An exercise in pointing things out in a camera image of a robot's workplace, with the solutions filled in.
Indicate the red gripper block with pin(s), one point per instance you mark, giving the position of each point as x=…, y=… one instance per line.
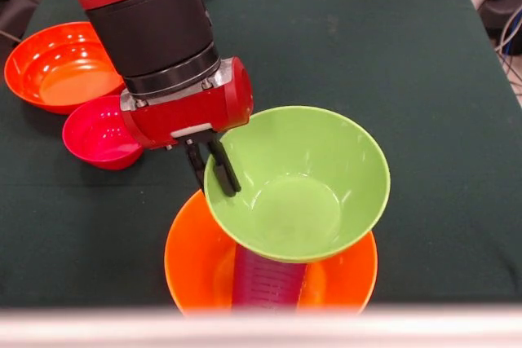
x=191, y=111

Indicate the large orange bowl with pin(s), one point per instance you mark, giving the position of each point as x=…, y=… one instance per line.
x=191, y=250

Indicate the large green bowl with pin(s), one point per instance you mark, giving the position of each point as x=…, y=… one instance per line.
x=306, y=160

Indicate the small pink bowl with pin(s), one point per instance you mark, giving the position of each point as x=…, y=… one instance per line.
x=98, y=140

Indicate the purple cup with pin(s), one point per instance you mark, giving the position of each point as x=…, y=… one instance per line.
x=269, y=287

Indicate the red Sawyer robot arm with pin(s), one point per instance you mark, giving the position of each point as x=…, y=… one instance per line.
x=151, y=26

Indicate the wide red-orange bowl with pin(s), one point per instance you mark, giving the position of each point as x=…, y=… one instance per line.
x=53, y=75

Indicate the dark green tablecloth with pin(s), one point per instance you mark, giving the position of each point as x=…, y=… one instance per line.
x=408, y=160

